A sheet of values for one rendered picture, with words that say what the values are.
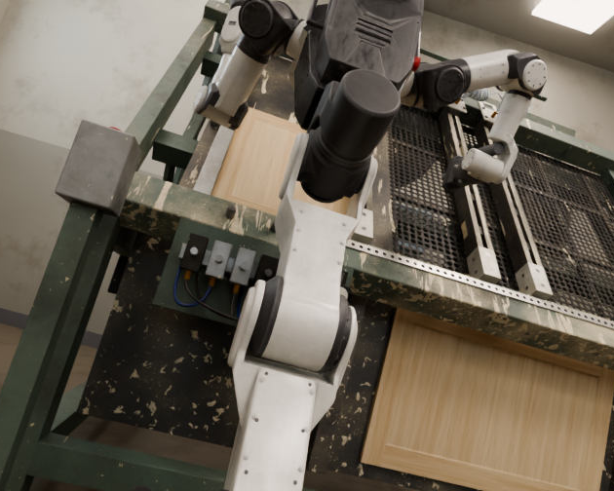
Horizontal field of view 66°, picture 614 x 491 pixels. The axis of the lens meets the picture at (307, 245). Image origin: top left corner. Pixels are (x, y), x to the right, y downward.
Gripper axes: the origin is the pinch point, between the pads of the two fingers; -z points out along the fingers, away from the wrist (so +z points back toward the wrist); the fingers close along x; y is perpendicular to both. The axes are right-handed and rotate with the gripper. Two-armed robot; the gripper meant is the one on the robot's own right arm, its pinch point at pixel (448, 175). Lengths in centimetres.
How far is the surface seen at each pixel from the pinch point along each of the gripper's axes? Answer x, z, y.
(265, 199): -27, 2, 56
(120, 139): -27, 35, 94
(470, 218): -10.1, -6.2, -15.3
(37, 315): -69, 39, 98
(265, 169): -16, -8, 59
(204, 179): -27, 5, 76
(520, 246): -14.7, -1.4, -34.3
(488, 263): -25.0, 9.5, -17.6
